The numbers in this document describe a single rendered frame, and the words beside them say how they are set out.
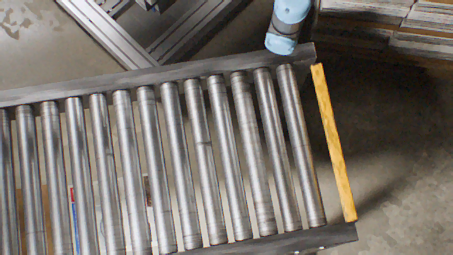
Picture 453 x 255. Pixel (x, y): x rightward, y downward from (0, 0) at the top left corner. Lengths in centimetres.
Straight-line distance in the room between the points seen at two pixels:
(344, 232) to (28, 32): 165
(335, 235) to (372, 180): 91
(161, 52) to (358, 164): 91
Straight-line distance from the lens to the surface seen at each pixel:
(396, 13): 203
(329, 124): 151
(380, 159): 239
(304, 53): 158
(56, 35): 256
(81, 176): 151
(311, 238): 147
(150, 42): 224
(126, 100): 154
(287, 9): 124
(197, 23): 224
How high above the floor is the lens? 225
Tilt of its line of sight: 75 degrees down
